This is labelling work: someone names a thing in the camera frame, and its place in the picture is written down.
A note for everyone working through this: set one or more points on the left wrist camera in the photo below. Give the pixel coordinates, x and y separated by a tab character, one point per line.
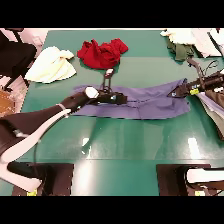
107	80

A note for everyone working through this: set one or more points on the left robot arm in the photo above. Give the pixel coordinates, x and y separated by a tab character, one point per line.
36	123

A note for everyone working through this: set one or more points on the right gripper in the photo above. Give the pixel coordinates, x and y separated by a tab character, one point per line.
190	89

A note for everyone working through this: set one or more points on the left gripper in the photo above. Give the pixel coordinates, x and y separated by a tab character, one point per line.
113	98

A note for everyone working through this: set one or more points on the cream garment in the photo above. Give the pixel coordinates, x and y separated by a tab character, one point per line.
51	65

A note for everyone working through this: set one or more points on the purple shirt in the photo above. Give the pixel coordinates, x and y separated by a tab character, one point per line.
150	101

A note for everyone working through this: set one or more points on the white garment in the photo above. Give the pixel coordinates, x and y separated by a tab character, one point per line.
200	38

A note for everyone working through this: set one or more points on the black office chair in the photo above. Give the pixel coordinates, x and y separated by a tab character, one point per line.
15	55

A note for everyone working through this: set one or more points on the dark green garment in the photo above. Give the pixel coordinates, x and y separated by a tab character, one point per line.
181	50

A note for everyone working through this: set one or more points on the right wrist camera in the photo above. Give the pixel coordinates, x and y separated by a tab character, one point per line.
196	68

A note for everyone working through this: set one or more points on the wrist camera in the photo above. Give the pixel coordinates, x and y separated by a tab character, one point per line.
107	80
196	68

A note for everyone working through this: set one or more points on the red garment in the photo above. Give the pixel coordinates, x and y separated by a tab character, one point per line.
101	53

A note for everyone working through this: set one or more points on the pale grey garment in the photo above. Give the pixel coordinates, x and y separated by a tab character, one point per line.
208	104

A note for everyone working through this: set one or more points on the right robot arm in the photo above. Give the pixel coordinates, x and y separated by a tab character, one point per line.
206	176

